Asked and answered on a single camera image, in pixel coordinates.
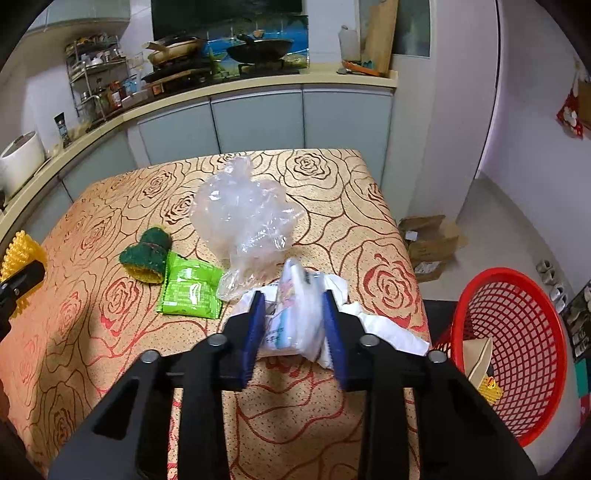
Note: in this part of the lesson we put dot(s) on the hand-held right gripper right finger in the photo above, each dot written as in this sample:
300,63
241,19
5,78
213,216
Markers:
332,341

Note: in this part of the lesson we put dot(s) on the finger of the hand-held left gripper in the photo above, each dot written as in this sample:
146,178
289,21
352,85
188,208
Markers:
23,276

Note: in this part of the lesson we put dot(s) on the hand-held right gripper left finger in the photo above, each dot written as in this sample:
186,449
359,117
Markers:
256,332

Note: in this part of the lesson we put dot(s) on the white printed snack packet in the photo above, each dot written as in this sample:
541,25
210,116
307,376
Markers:
291,318

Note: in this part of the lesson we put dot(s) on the white tissue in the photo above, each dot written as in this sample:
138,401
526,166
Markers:
388,327

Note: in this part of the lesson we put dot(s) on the green snack packet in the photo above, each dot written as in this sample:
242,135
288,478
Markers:
189,286

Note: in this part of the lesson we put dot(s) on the clear plastic bag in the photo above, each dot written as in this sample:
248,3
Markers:
240,207

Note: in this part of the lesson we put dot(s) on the green scouring pad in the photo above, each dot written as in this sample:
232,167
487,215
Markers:
147,251

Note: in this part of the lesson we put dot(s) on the beige paper piece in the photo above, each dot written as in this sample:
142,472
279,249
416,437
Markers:
478,360

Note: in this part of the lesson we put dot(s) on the red plastic mesh basket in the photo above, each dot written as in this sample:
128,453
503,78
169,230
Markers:
508,295

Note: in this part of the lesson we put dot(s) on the floral orange tablecloth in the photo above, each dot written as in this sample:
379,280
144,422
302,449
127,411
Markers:
300,429

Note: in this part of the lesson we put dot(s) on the white rice cooker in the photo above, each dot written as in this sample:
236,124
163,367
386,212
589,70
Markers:
21,161

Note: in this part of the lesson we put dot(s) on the cardboard box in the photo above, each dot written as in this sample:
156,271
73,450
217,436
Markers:
429,244

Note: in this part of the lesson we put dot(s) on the black seasoning packet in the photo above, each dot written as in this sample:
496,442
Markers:
63,131

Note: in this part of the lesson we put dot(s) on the red-capped sauce bottle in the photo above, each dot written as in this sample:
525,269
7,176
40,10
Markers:
115,94

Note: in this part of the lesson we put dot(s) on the kitchen counter with cabinets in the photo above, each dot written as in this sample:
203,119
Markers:
258,124

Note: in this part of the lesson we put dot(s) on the row of shoes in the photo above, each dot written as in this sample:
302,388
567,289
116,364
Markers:
551,281

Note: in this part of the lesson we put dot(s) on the metal spice rack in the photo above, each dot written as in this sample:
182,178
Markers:
97,60

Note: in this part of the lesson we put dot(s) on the shoe rack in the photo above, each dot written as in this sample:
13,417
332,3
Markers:
579,332

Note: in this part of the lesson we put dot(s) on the black gas stove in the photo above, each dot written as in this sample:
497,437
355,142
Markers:
184,74

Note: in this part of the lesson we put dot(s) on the golden frying pan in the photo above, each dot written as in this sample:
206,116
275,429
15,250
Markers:
175,50

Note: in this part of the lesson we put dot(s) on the orange plastic dish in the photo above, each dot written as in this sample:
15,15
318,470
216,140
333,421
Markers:
362,68

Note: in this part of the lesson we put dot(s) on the black wok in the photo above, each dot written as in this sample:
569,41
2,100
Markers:
258,50

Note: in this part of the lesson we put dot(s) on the blue scenic backsplash panel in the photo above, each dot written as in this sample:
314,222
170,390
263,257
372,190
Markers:
298,30

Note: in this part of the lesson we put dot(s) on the wooden cutting board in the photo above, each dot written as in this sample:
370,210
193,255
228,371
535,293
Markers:
383,37

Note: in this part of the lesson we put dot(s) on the frosted glass window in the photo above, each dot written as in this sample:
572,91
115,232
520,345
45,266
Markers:
413,27

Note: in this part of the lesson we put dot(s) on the black range hood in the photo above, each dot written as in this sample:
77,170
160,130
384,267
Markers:
221,9

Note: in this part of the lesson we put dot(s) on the brown paper bag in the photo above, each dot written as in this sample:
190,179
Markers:
585,104

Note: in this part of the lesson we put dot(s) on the grey wall cabinet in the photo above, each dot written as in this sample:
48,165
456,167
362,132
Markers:
78,11

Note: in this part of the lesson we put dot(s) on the red wall hanging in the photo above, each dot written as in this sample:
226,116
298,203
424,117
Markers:
570,115

